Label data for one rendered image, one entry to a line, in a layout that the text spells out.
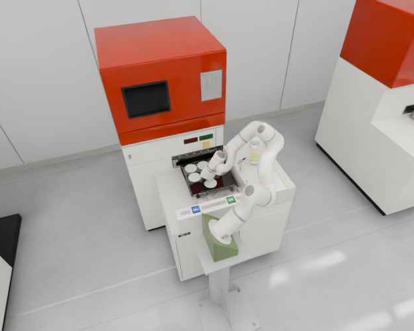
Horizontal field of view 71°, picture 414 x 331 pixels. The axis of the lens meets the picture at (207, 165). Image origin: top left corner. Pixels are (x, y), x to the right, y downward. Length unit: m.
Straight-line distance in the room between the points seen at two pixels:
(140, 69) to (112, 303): 1.97
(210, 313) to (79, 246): 1.46
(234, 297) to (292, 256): 0.70
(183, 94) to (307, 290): 1.98
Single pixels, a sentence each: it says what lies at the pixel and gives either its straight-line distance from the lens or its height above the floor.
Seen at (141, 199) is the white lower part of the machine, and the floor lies 0.56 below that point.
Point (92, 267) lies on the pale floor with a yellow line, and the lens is 3.12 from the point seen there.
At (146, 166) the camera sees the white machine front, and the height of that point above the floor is 0.93.
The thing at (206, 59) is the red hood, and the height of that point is 1.77.
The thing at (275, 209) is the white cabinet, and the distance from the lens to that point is 2.35.
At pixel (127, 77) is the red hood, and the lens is 1.94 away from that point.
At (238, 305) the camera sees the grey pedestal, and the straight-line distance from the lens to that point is 2.75.
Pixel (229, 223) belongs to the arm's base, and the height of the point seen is 1.10.
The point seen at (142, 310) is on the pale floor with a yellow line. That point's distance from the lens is 2.81.
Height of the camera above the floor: 2.58
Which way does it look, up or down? 44 degrees down
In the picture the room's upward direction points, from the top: 2 degrees counter-clockwise
